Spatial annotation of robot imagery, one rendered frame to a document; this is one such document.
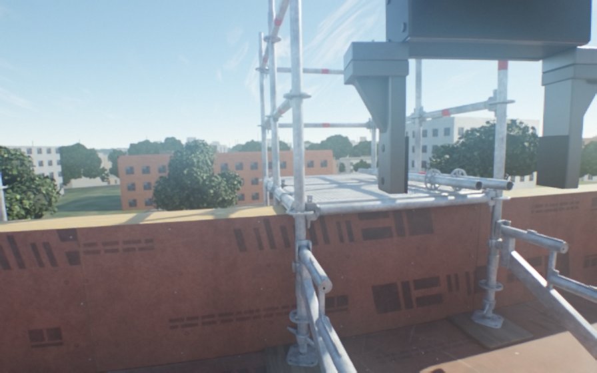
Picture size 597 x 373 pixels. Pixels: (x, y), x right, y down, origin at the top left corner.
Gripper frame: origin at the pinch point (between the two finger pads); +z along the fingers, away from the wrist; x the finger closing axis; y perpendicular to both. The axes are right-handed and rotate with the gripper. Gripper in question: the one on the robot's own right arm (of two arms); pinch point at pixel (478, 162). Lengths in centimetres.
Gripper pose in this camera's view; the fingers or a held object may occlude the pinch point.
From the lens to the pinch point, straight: 25.5
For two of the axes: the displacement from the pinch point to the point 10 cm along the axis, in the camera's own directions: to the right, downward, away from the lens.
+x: 10.0, -0.3, 0.2
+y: 0.3, 1.2, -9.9
